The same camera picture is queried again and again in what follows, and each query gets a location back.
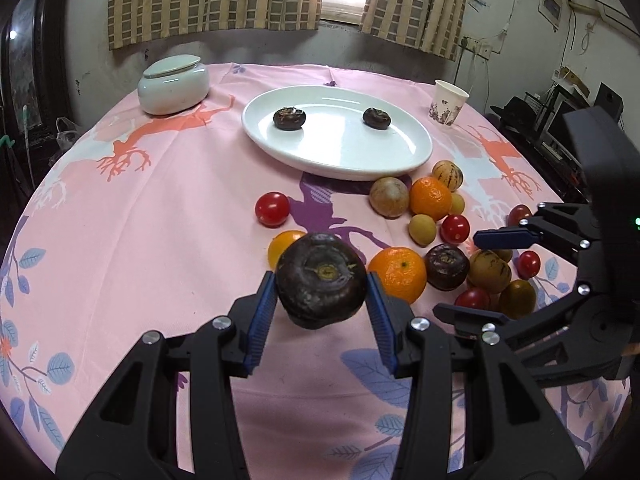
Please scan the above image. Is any dark yellow tomato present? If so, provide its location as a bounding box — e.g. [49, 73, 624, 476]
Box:
[498, 280, 537, 320]

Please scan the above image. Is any striped yellow pepino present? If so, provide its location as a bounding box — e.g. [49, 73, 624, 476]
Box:
[468, 250, 512, 295]

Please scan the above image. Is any striped pepino melon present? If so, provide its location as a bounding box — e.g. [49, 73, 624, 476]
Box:
[432, 159, 464, 192]

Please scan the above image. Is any orange mandarin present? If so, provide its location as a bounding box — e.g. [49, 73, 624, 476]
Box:
[368, 247, 427, 304]
[409, 177, 452, 221]

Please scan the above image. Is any brown passion fruit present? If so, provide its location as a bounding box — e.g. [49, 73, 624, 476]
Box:
[369, 177, 409, 219]

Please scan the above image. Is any dark purple water chestnut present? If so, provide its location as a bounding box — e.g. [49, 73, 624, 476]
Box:
[274, 233, 368, 330]

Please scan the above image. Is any yellow orange tomato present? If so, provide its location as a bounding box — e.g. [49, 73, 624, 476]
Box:
[267, 230, 306, 270]

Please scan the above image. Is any dark red plum tomato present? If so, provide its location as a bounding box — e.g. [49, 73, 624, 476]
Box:
[506, 204, 532, 226]

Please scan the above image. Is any small red cherry tomato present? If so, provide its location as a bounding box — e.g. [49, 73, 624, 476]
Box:
[515, 250, 541, 280]

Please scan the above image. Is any low red cherry tomato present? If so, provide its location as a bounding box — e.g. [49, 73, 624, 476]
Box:
[454, 287, 491, 310]

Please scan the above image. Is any tan longan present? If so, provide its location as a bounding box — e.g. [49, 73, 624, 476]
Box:
[408, 214, 437, 247]
[449, 193, 465, 216]

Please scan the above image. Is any patterned paper cup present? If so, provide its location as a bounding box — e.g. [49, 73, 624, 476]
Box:
[428, 79, 469, 127]

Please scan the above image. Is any pink printed tablecloth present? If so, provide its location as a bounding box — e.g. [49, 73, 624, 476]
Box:
[1, 64, 556, 479]

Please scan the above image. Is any white oval plate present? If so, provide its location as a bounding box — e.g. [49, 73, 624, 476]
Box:
[242, 86, 434, 181]

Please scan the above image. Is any right checkered curtain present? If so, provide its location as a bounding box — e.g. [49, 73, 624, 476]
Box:
[360, 0, 468, 61]

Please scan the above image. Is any dark water chestnut on plate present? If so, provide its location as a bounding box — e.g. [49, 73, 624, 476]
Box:
[272, 107, 306, 131]

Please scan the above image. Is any pale green ceramic jar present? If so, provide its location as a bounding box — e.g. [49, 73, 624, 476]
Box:
[137, 54, 209, 116]

